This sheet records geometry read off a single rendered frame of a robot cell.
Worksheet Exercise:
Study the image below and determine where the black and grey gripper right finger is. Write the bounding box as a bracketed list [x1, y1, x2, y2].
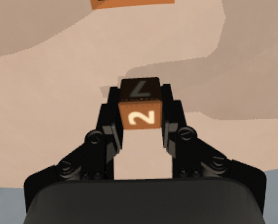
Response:
[160, 84, 267, 216]

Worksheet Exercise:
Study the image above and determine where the brown wooden tray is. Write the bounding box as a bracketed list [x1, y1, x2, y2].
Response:
[90, 0, 175, 10]

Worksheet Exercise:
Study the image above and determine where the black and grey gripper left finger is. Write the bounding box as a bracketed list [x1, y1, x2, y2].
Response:
[24, 86, 124, 214]

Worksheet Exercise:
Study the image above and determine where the orange number cube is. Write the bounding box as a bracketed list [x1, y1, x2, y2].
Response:
[118, 77, 162, 130]

